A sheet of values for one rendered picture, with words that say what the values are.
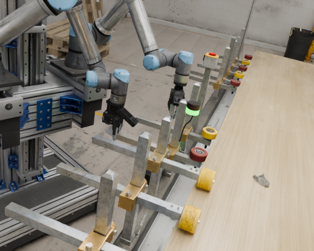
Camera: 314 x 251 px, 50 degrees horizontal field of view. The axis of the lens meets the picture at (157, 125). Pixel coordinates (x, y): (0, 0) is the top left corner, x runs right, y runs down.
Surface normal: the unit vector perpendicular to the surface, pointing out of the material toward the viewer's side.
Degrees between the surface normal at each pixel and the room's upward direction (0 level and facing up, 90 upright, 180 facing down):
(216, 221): 0
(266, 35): 90
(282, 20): 90
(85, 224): 0
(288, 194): 0
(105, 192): 90
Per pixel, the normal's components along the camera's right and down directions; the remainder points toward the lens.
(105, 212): -0.33, 0.37
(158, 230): 0.17, -0.88
